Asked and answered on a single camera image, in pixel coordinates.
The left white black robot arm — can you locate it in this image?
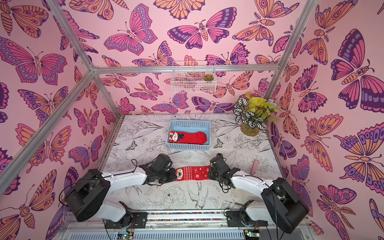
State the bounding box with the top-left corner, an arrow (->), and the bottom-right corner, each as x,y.
64,154 -> 183,229

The light blue plastic basket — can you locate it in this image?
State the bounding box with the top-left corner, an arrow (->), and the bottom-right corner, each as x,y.
166,120 -> 212,151

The plain red sock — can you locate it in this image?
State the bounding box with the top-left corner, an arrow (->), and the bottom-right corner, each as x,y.
169,132 -> 208,145

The potted plant in glass vase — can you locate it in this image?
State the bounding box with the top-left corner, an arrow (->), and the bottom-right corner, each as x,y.
233,93 -> 280,137

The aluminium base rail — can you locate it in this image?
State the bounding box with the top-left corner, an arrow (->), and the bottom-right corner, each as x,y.
57,209 -> 318,240

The white wire wall basket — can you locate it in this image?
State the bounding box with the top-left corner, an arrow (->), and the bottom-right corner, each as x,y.
169,60 -> 217,94

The red patterned christmas sock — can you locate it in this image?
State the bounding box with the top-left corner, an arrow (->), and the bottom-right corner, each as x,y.
176,166 -> 210,182

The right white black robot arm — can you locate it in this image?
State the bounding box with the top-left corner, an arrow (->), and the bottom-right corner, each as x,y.
209,154 -> 310,234

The small green succulent plant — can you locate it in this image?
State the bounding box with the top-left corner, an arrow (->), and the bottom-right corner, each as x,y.
204,74 -> 215,82

